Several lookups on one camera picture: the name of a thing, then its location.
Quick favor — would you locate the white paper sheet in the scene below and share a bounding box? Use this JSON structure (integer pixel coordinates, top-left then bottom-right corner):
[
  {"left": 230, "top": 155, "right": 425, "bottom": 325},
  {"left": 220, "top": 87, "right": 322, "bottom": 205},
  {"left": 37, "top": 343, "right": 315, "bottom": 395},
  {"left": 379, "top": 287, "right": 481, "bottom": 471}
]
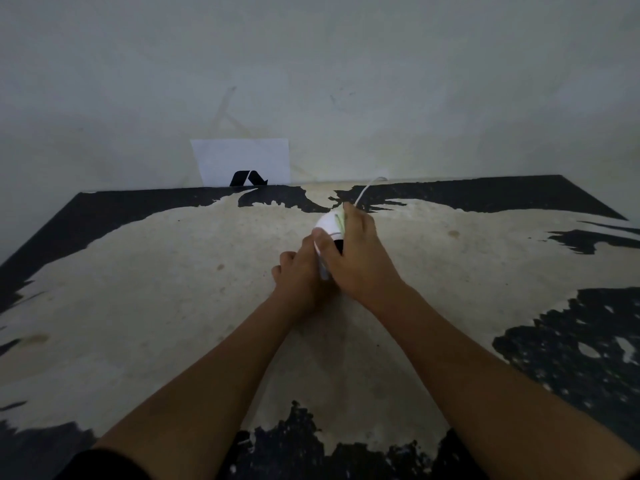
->
[{"left": 190, "top": 138, "right": 292, "bottom": 187}]

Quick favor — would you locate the black tape piece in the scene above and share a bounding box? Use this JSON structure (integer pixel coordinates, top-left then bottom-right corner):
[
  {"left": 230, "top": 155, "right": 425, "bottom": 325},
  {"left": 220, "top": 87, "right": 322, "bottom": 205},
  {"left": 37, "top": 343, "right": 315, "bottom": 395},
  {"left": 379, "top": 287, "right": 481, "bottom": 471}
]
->
[{"left": 229, "top": 170, "right": 269, "bottom": 187}]

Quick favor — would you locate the person's right hand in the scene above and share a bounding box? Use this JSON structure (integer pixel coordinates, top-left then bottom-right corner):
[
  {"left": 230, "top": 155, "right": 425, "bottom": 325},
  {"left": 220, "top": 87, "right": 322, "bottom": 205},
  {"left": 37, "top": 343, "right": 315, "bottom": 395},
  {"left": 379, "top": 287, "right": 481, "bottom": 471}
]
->
[{"left": 311, "top": 202, "right": 407, "bottom": 316}]

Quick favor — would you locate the person's right forearm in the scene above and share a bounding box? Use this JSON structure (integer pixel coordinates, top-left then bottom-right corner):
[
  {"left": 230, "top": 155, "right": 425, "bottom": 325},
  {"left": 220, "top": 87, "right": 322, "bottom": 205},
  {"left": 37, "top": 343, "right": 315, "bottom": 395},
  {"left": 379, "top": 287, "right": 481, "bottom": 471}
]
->
[{"left": 367, "top": 284, "right": 640, "bottom": 480}]

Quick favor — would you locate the person's left hand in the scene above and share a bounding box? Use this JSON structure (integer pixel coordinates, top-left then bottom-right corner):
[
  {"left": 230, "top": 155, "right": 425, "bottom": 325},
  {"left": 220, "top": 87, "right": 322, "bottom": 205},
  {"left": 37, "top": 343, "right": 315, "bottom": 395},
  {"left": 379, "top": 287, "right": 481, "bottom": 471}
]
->
[{"left": 271, "top": 235, "right": 342, "bottom": 321}]

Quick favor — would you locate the white cable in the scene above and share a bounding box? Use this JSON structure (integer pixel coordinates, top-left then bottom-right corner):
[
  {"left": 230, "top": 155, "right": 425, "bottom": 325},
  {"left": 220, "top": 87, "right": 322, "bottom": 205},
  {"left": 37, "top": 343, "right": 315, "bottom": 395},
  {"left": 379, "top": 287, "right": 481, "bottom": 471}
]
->
[{"left": 354, "top": 177, "right": 389, "bottom": 207}]

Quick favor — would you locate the white rounded device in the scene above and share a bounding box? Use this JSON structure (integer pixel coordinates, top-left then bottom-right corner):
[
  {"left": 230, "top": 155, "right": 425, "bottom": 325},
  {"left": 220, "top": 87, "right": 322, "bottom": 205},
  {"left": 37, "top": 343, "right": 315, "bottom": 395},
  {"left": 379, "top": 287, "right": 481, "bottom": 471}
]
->
[{"left": 313, "top": 210, "right": 347, "bottom": 282}]

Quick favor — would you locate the person's left forearm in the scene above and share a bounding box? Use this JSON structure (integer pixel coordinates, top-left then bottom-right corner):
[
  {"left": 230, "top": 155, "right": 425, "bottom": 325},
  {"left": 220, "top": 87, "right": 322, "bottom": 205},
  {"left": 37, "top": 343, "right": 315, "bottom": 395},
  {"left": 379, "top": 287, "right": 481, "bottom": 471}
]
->
[{"left": 92, "top": 291, "right": 332, "bottom": 480}]

